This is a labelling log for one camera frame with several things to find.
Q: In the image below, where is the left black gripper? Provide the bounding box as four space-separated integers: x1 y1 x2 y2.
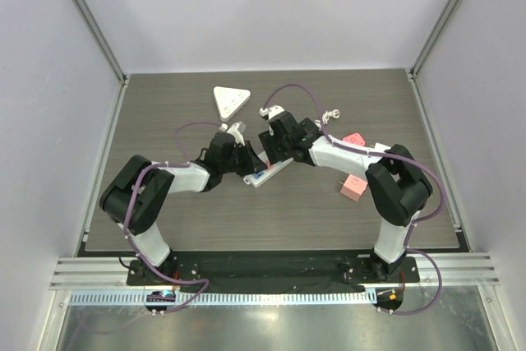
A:
220 141 267 177

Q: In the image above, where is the small pink cube plug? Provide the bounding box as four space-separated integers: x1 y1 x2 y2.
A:
342 132 366 146

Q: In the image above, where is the white triangular socket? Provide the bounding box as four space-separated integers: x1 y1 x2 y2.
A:
213 86 251 122

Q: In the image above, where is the white charger plug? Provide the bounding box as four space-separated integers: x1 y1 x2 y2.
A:
373 142 390 152

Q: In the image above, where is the white power strip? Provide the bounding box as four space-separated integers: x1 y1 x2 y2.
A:
242 159 293 188

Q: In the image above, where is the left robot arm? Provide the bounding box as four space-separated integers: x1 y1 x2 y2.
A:
99 132 267 285

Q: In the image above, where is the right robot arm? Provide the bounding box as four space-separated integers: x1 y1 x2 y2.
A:
259 106 433 282

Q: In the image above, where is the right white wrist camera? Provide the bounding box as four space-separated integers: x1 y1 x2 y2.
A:
259 105 285 122

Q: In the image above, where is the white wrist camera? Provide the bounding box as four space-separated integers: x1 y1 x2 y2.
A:
259 105 285 122
219 122 246 145

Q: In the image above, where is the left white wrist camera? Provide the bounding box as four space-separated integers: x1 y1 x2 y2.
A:
219 122 246 145

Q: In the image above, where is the white coiled power cord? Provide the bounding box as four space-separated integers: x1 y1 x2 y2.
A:
316 109 342 126

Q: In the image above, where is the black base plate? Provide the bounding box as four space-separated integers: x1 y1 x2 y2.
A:
127 250 420 293

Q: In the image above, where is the right aluminium frame post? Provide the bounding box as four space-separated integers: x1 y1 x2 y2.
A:
407 0 490 79

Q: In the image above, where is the aluminium frame post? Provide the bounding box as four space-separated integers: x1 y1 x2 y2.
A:
407 0 490 79
44 0 129 85

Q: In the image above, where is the slotted cable duct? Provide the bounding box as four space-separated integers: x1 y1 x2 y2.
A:
69 289 376 307

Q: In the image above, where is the aluminium front rail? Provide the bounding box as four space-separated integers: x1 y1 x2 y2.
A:
50 252 500 289

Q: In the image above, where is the left aluminium frame post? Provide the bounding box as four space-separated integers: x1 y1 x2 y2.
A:
44 0 129 85

